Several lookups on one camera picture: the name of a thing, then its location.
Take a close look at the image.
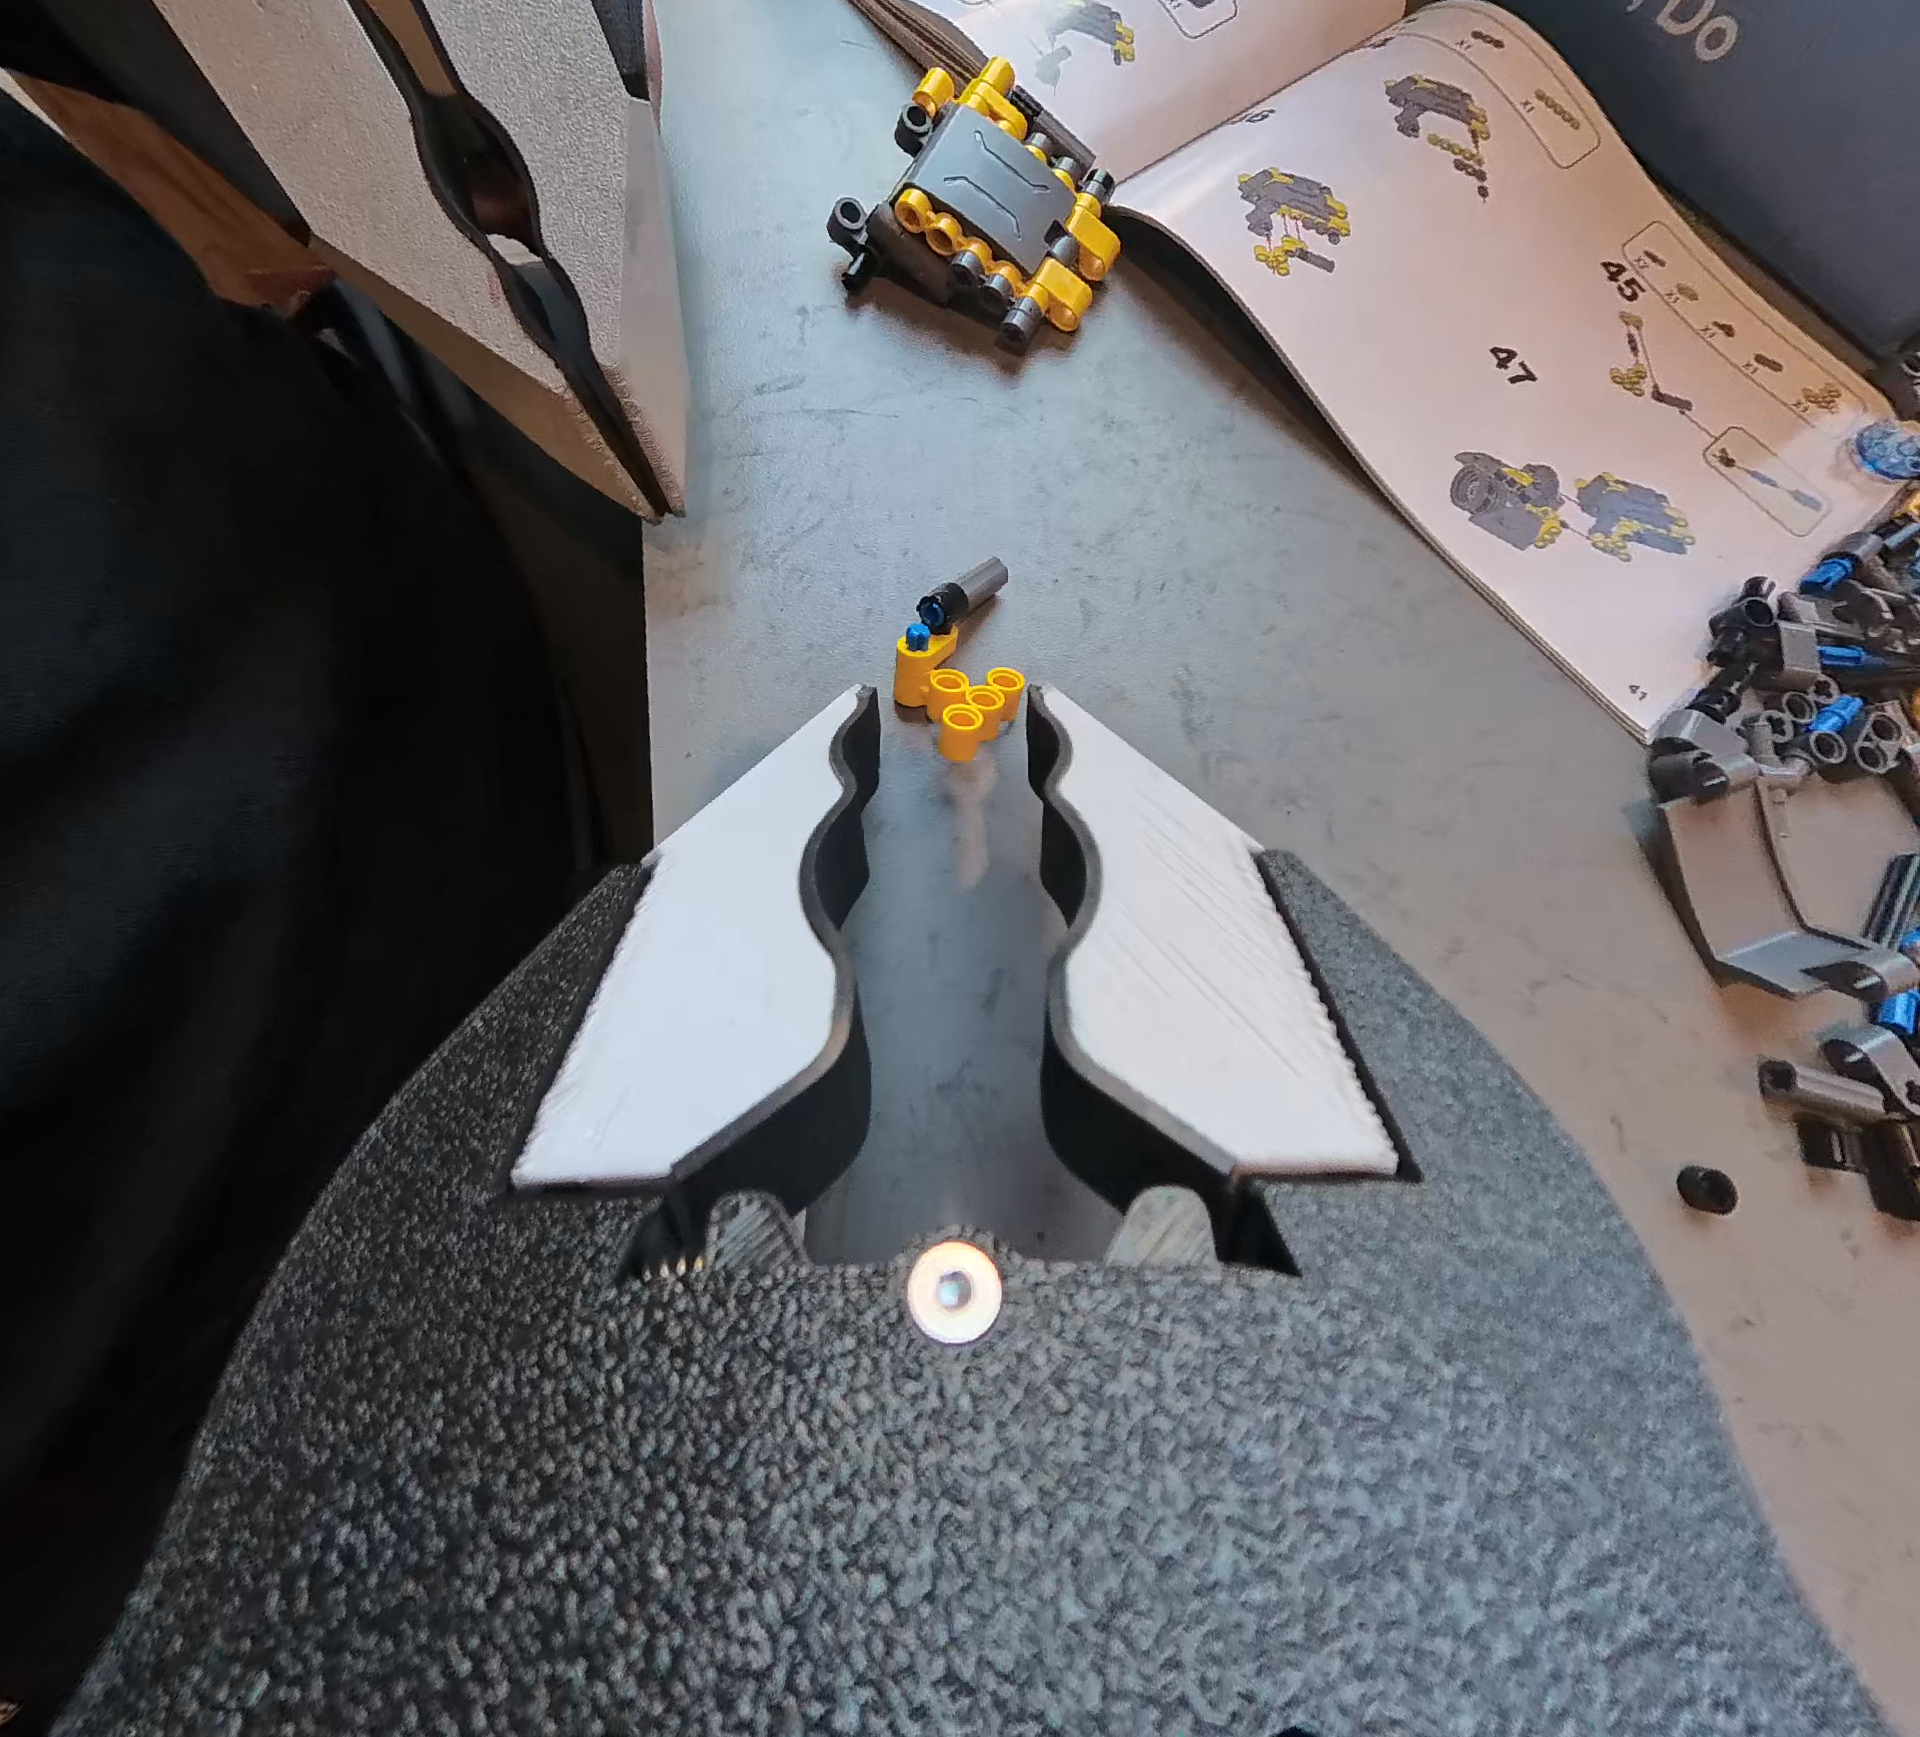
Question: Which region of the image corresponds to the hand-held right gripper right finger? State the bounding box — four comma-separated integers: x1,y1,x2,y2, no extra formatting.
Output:
1024,687,1399,1190

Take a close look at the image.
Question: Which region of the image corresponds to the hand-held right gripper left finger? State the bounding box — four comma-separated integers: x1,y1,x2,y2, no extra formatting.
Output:
509,684,883,1221

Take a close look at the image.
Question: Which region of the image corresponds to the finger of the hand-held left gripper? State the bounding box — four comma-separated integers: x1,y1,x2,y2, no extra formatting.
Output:
126,0,669,524
385,0,692,515

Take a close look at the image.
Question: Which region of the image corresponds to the yellow toy brick connector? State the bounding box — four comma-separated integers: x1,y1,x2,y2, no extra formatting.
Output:
894,625,1030,764

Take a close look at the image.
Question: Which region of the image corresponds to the grey toy brick pin connector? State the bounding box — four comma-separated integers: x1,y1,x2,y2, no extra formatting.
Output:
913,553,1010,627

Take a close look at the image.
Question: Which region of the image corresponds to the yellow grey toy brick assembly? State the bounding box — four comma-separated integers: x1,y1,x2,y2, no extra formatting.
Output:
824,64,1124,344

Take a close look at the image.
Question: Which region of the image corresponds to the grey desk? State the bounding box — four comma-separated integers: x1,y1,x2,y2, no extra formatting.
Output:
621,0,1920,1737

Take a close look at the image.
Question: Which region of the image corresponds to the person in black clothing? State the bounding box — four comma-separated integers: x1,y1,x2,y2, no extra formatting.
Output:
0,85,653,1737

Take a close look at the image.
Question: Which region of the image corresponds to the grey curved brick panel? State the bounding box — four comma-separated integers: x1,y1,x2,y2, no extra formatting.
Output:
1649,777,1920,1004

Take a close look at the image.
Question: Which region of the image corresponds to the pile of toy brick pieces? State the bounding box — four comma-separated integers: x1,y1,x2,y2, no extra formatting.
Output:
1641,514,1920,1221

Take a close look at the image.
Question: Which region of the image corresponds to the white building instruction booklet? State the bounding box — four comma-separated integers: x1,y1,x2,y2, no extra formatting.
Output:
665,0,1907,741

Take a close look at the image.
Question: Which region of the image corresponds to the dark lettered fabric roll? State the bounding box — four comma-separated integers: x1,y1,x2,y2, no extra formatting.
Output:
1289,0,1920,357

